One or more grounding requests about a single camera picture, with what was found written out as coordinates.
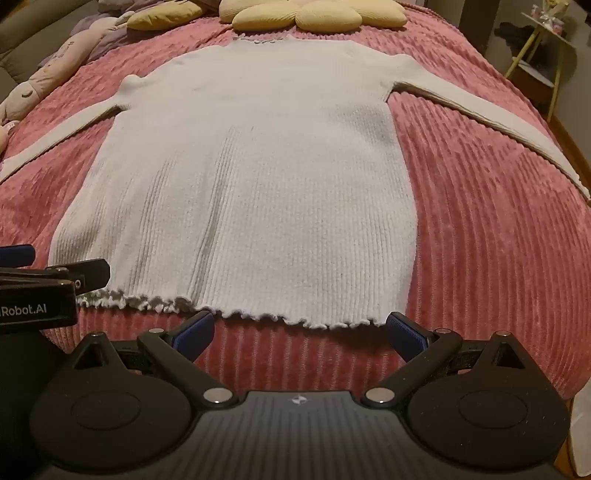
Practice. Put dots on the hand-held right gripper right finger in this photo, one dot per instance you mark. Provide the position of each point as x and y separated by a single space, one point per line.
406 333

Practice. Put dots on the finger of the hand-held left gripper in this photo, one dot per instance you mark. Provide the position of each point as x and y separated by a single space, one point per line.
16 255
85 276

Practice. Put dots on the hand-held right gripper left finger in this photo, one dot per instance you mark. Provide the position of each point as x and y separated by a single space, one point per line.
196 331

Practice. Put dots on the white ribbed knit sweater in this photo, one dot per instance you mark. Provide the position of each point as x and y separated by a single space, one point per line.
249 184

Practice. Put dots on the pink plush toy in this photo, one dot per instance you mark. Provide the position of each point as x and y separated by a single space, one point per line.
41 78

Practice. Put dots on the grey sofa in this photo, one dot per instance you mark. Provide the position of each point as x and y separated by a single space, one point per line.
32 32

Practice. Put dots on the purple fluffy pillow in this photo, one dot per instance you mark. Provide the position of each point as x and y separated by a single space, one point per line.
117 32

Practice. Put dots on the yellow oval pillow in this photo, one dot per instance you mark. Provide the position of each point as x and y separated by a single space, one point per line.
161 14

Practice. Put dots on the yellow-legged side table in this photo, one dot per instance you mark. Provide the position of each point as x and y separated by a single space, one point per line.
542 50

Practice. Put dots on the black bag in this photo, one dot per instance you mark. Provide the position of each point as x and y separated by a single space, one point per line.
512 32

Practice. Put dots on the yellow flower-shaped pillow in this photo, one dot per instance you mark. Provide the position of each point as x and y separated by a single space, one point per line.
309 14

